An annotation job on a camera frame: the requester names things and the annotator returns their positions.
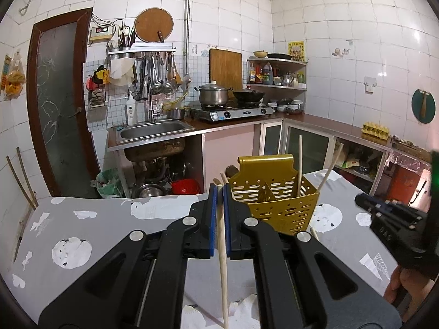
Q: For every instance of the yellow slotted utensil holder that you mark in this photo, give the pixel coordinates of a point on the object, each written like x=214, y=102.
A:
x=284, y=212

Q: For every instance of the metal faucet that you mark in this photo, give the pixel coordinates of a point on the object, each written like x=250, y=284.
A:
x=151, y=106

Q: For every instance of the white wall socket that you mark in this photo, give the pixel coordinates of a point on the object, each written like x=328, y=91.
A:
x=370, y=85

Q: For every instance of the red and yellow gloves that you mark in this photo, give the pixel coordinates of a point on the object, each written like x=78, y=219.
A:
x=99, y=75

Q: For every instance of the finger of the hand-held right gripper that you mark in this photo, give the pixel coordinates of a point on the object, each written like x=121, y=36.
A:
x=384, y=207
x=365, y=203

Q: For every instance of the metal cup with knives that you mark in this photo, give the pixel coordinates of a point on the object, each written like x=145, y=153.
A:
x=126, y=44

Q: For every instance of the clear plastic sheet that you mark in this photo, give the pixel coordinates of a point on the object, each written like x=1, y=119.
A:
x=401, y=161

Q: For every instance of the black wok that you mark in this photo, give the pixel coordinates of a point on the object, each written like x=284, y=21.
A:
x=248, y=96

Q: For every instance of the small steel saucepan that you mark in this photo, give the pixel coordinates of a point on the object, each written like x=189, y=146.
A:
x=175, y=113

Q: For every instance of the wall socket with plugs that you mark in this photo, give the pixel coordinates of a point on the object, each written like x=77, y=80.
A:
x=124, y=31

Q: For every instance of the brown framed glass door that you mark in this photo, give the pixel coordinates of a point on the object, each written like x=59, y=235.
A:
x=58, y=109

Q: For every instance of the yellow wall poster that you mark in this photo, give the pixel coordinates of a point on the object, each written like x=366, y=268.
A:
x=296, y=51

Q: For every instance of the steel basin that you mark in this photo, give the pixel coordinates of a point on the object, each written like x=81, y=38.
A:
x=151, y=190

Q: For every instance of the white hanging bag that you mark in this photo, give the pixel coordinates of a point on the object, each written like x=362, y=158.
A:
x=121, y=72

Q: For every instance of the steel pot with lid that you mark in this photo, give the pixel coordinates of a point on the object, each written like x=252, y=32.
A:
x=213, y=96

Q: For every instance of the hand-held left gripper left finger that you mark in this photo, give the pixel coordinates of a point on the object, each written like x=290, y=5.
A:
x=213, y=222

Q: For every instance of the white wall controller box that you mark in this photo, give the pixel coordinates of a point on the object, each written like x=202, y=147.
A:
x=101, y=33

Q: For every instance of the row of hanging metal utensils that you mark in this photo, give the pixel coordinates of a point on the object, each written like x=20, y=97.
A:
x=157, y=78

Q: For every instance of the orange gas cylinder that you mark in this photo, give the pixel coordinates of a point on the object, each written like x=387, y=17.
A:
x=404, y=183

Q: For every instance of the row of condiment bottles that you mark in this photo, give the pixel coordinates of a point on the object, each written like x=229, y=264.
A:
x=267, y=75

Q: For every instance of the stainless steel sink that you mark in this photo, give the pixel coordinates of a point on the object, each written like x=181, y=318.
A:
x=151, y=132

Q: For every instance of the black shallow pan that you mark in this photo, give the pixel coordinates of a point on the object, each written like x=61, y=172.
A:
x=279, y=56

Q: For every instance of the hanging plastic bags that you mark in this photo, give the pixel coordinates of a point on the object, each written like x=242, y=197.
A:
x=15, y=78

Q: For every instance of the green round board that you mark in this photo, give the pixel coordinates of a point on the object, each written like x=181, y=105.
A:
x=416, y=106

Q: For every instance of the metal corner shelf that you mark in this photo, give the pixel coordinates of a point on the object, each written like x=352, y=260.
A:
x=277, y=87

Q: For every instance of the person's right hand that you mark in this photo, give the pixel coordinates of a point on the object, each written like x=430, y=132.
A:
x=408, y=291

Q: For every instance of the green trash bag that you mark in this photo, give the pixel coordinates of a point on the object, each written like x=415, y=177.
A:
x=109, y=185

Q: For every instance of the group of white bowls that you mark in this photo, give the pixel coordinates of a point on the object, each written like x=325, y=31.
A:
x=291, y=108

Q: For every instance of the kitchen counter cabinet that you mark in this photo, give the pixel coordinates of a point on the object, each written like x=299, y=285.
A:
x=233, y=144

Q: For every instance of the grey polar bear tablecloth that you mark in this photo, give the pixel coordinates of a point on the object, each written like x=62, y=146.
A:
x=103, y=233

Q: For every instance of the metal wall rack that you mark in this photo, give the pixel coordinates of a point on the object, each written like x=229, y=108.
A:
x=151, y=48

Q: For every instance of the pale wooden chopstick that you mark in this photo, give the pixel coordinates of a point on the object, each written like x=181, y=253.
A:
x=223, y=274
x=315, y=234
x=300, y=164
x=224, y=179
x=331, y=168

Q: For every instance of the beige bowl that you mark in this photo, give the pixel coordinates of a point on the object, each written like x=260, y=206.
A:
x=260, y=54

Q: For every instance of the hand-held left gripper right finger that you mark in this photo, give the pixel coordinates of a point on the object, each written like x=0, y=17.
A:
x=228, y=226

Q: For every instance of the round wooden cutting board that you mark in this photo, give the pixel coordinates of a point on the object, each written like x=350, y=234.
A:
x=152, y=24

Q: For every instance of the grey wall pipe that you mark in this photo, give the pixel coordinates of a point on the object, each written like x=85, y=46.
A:
x=187, y=13

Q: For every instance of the thin wooden stick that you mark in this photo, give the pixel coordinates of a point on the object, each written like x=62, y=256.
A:
x=20, y=181
x=27, y=178

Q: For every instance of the rectangular wooden cutting board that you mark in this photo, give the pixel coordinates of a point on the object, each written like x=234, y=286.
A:
x=225, y=70

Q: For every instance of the steel gas stove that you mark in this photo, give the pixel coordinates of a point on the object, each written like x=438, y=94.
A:
x=236, y=113

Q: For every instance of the small wall stickers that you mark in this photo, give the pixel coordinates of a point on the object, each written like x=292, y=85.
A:
x=338, y=52

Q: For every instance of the yellow egg carton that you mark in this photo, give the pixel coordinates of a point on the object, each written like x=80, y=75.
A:
x=375, y=130

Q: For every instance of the grey round spoon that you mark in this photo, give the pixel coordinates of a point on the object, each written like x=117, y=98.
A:
x=232, y=171

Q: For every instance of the red plastic basin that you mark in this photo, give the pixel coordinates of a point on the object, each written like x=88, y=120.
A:
x=185, y=186

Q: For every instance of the white soap bottle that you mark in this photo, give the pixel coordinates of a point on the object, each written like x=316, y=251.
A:
x=131, y=109

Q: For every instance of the long wooden board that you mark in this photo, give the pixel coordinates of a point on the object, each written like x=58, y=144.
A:
x=408, y=149

